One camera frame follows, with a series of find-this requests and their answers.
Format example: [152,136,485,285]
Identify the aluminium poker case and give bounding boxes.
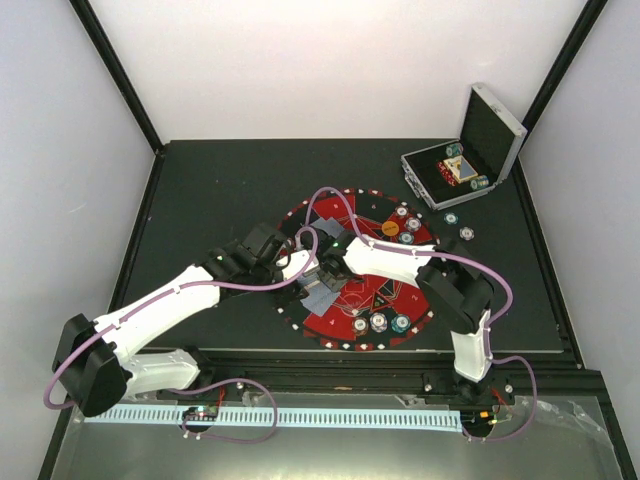
[400,82,528,211]

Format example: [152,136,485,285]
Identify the black triangular marker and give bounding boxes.
[370,291,393,313]

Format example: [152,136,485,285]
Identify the pyramid card box in case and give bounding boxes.
[444,155,478,183]

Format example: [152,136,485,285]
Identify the green chip stack case front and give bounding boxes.
[469,175,490,191]

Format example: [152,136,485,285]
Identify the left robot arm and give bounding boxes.
[43,224,318,417]

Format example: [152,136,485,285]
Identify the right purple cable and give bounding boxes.
[304,186,539,443]

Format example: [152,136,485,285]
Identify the blue playing card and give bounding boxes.
[322,223,344,238]
[311,217,343,232]
[300,290,340,317]

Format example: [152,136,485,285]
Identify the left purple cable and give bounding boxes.
[43,227,321,443]

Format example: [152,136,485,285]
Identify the green chip stack in case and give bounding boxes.
[445,142,464,158]

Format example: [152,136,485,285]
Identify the round red black poker mat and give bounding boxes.
[277,188,438,352]

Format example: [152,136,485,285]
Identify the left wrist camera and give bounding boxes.
[276,250,320,280]

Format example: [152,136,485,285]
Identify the white slotted cable duct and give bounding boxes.
[85,404,462,433]

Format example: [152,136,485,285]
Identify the orange big blind button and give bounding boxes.
[381,220,400,237]

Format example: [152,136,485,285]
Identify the red dice in case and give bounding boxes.
[436,162,458,187]

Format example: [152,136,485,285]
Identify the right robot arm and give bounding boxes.
[317,233,494,405]

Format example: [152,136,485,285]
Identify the clear round dealer button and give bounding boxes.
[340,294,363,317]

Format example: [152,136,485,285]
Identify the grey white chip stack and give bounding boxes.
[459,227,475,241]

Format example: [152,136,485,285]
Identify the purple cable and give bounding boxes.
[304,186,539,443]
[43,227,321,443]

